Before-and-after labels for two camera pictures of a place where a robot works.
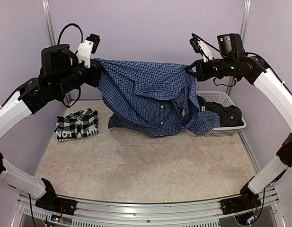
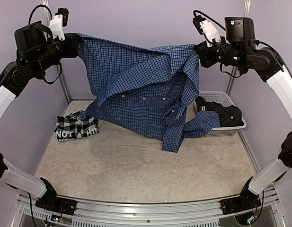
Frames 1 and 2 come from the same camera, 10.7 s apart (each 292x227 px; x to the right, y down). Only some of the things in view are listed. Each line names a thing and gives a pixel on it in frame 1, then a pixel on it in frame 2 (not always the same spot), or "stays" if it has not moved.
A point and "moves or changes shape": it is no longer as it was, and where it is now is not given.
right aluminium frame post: [246, 6] stays
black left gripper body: [92, 79] to [70, 51]
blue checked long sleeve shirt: [153, 99] moves or changes shape
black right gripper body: [206, 74] to [208, 59]
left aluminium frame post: [48, 15] stays
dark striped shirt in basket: [230, 116] stays
